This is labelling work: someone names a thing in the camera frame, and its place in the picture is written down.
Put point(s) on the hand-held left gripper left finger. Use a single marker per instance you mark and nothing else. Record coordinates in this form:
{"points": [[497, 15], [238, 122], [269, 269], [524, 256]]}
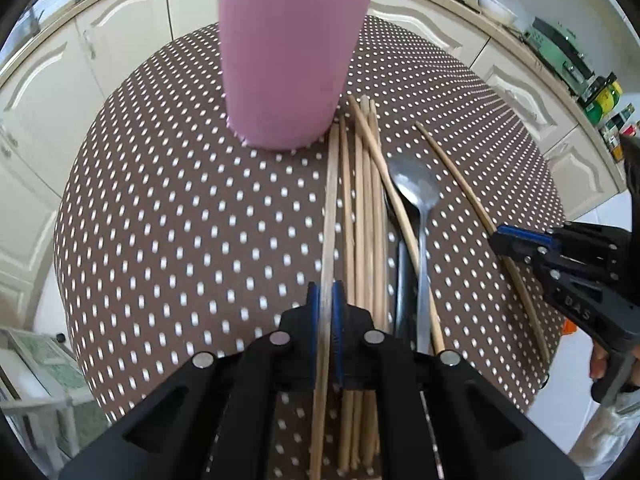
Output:
{"points": [[312, 330]]}

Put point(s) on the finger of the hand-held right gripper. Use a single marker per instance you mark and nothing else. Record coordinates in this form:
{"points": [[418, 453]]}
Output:
{"points": [[510, 249], [520, 234]]}

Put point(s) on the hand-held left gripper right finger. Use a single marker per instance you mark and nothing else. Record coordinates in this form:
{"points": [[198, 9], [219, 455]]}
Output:
{"points": [[339, 335]]}

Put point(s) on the thin bamboo chopstick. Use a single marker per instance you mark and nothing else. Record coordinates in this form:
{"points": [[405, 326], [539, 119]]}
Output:
{"points": [[465, 190], [327, 240]]}

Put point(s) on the black spork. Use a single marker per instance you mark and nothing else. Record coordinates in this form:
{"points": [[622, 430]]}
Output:
{"points": [[404, 285]]}

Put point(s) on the metal spoon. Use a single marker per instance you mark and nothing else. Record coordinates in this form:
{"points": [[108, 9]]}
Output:
{"points": [[415, 182]]}

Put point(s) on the bunch of wooden chopsticks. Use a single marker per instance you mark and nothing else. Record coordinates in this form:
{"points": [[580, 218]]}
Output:
{"points": [[360, 220]]}

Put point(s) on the pink cup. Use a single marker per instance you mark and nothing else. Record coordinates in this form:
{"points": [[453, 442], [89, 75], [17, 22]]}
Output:
{"points": [[285, 60]]}

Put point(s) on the person's right forearm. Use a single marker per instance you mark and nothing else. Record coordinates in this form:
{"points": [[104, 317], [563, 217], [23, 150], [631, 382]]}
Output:
{"points": [[610, 435]]}

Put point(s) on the person's right hand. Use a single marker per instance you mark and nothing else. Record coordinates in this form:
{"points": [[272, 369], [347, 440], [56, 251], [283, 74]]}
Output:
{"points": [[598, 362]]}

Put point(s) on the orange plastic bag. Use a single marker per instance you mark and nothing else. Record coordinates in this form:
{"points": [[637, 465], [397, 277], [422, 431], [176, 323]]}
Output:
{"points": [[569, 327]]}

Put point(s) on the yellow green bottle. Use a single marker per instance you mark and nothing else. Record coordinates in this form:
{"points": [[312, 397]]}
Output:
{"points": [[605, 102]]}

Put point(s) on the brown polka dot tablecloth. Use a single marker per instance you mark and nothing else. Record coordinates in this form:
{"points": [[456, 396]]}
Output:
{"points": [[175, 210]]}

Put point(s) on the green kitchen appliance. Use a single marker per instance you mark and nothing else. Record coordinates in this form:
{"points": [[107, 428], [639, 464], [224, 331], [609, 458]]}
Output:
{"points": [[555, 40]]}

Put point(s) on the white bowl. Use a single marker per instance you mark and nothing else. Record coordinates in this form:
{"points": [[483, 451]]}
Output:
{"points": [[495, 7]]}

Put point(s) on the white glass shelf rack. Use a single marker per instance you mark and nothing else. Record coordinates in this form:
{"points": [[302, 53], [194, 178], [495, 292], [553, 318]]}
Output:
{"points": [[45, 360]]}

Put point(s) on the cream kitchen cabinets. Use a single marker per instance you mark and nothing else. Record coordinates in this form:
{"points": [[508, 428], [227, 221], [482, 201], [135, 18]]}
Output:
{"points": [[125, 25]]}

